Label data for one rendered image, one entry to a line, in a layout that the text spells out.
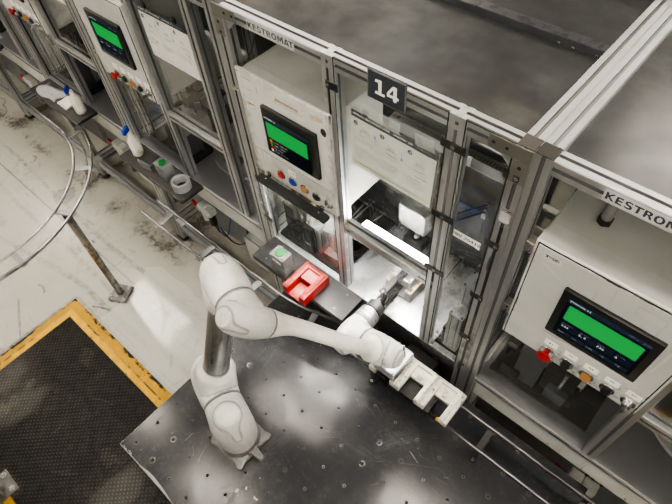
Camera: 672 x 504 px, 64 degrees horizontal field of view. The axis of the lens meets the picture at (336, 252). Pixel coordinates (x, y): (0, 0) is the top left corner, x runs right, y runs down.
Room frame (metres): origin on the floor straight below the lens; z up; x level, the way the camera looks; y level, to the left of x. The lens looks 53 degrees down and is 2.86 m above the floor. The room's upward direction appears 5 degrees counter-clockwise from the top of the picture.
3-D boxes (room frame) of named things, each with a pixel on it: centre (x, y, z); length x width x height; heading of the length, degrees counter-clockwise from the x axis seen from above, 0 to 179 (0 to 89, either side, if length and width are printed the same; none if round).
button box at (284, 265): (1.40, 0.23, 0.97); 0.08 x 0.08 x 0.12; 44
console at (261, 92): (1.50, 0.05, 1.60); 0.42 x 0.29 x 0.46; 44
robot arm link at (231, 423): (0.74, 0.46, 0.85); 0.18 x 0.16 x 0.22; 25
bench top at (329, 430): (0.59, 0.05, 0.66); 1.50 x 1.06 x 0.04; 44
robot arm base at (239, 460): (0.72, 0.44, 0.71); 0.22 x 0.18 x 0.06; 44
